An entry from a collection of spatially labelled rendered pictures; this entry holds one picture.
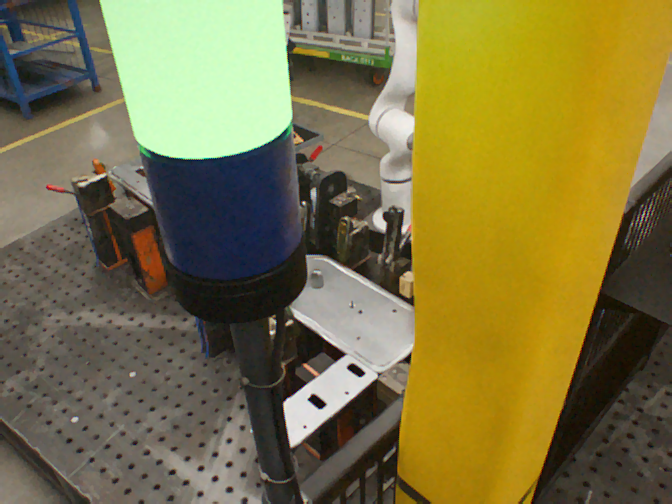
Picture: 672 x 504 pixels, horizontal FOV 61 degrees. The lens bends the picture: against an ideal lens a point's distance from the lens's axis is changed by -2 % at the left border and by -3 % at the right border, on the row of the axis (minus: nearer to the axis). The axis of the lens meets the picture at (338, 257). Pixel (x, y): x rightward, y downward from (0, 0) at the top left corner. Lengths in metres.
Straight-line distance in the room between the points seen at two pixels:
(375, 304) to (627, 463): 0.74
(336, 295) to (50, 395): 0.89
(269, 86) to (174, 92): 0.04
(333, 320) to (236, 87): 1.22
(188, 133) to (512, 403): 0.26
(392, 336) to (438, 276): 1.02
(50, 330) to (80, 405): 0.37
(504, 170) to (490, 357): 0.13
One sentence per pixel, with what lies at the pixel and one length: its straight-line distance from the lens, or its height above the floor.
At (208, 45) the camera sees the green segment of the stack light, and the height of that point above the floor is 1.92.
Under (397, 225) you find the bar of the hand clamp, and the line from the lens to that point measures 1.42.
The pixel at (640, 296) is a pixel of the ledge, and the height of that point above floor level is 1.43.
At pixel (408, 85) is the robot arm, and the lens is 1.87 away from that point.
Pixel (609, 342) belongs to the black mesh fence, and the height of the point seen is 1.16.
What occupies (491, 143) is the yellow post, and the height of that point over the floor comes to 1.85.
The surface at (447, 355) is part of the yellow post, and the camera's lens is 0.40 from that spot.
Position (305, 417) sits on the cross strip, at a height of 1.00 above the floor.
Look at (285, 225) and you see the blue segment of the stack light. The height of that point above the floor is 1.83.
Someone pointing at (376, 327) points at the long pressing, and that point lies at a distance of 1.40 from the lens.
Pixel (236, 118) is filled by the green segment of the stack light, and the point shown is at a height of 1.89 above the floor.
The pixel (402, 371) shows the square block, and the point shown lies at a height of 1.06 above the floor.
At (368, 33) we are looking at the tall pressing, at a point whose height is 0.36.
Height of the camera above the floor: 1.98
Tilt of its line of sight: 37 degrees down
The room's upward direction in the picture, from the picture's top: 3 degrees counter-clockwise
